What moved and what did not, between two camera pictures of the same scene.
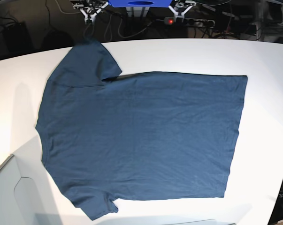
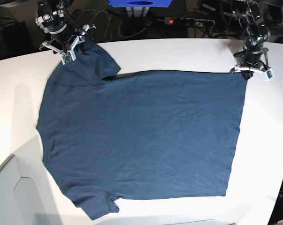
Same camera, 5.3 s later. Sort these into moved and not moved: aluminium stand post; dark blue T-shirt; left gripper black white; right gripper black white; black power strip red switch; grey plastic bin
Moved: right gripper black white; left gripper black white
Not moved: aluminium stand post; black power strip red switch; dark blue T-shirt; grey plastic bin
